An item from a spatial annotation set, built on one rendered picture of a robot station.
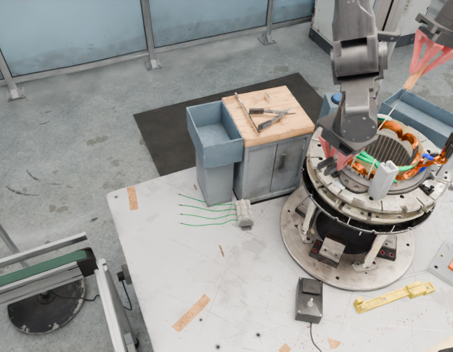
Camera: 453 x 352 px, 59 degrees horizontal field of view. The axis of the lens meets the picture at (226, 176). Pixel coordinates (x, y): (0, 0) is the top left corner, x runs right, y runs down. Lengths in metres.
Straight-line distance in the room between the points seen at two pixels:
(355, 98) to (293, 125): 0.44
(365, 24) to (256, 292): 0.71
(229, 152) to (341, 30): 0.50
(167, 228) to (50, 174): 1.46
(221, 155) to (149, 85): 2.07
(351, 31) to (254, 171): 0.58
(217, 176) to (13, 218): 1.51
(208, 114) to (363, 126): 0.59
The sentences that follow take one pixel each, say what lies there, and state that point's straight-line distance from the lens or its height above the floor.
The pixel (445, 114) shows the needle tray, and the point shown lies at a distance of 1.31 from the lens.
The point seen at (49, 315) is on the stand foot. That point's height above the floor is 0.02.
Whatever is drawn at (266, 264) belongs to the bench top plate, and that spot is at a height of 0.78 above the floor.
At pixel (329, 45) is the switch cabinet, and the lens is 3.50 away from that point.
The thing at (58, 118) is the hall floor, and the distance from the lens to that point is 2.94.
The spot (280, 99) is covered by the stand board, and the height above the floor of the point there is 1.06.
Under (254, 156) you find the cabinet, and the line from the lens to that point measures 1.10.
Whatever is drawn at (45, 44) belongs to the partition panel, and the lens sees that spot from 3.07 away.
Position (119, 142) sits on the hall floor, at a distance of 2.65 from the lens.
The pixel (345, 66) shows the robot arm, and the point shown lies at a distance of 0.70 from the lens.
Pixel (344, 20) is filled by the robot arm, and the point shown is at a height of 1.48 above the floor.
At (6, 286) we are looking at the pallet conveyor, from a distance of 1.27.
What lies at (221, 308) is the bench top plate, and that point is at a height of 0.78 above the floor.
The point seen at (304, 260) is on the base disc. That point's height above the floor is 0.80.
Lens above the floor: 1.77
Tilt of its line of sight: 48 degrees down
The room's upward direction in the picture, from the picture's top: 2 degrees clockwise
